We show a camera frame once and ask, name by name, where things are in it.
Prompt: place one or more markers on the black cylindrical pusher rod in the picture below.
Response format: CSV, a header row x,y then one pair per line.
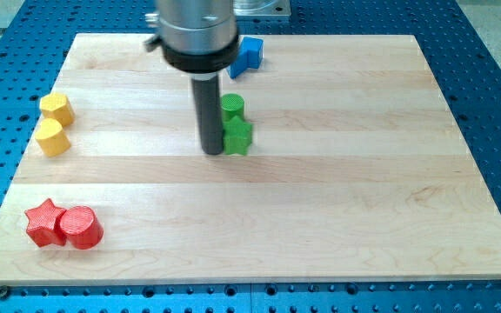
x,y
209,117

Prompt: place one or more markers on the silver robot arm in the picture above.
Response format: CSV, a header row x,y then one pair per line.
x,y
200,38

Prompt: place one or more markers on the yellow hexagon block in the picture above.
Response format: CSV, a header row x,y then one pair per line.
x,y
57,106

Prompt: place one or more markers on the yellow heart block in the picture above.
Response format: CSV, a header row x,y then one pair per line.
x,y
51,137

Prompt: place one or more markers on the green cylinder block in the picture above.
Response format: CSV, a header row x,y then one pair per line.
x,y
232,105

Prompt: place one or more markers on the green star block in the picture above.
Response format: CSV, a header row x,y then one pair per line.
x,y
237,136

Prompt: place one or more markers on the blue block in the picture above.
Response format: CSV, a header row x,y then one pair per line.
x,y
250,56

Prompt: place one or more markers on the wooden board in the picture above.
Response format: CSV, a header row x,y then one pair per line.
x,y
357,171

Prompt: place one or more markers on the red cylinder block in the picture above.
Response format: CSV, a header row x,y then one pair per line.
x,y
81,227

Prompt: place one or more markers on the red star block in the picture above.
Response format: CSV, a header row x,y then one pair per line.
x,y
43,224

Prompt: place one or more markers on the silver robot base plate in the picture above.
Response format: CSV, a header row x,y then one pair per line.
x,y
262,8

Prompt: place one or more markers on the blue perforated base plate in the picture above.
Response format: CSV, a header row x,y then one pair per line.
x,y
462,40

